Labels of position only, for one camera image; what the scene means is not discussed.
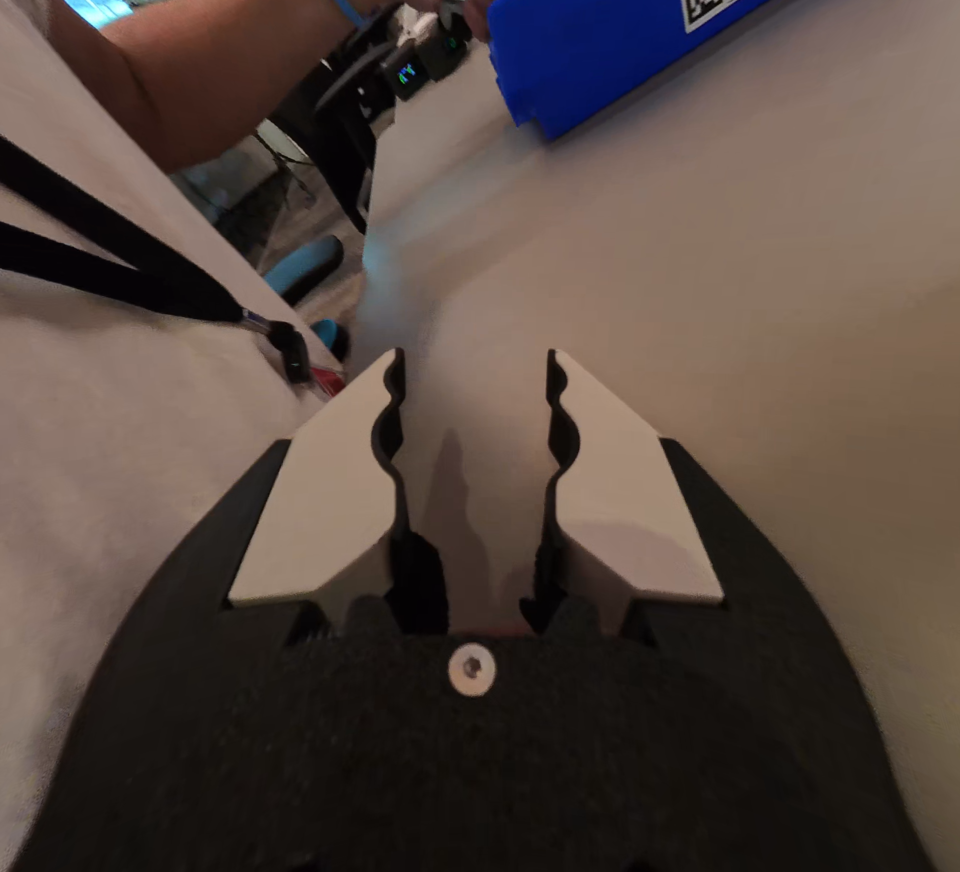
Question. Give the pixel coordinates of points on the blue plastic bin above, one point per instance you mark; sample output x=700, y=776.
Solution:
x=615, y=24

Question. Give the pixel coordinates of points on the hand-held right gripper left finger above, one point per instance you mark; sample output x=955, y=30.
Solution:
x=322, y=497

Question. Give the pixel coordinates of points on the blue chair base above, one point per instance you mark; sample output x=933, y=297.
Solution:
x=304, y=270

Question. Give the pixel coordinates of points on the red badge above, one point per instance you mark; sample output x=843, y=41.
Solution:
x=328, y=380

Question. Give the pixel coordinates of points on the person's left forearm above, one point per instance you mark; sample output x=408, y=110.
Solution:
x=210, y=61

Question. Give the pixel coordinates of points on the black office chair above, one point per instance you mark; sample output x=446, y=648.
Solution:
x=337, y=136

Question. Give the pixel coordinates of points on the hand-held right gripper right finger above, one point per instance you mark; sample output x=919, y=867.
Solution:
x=630, y=504

